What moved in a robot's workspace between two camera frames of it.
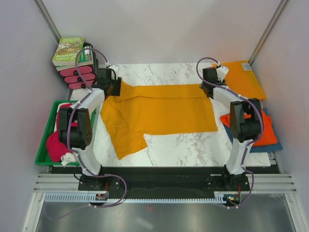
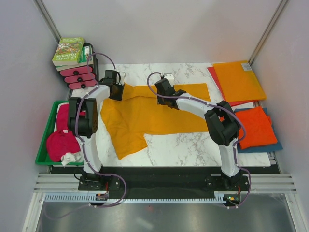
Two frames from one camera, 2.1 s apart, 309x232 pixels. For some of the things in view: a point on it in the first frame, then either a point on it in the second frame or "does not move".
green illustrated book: (67, 50) does not move
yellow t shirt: (148, 110) does not move
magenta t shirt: (55, 149) does not move
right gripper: (223, 81) -> (160, 100)
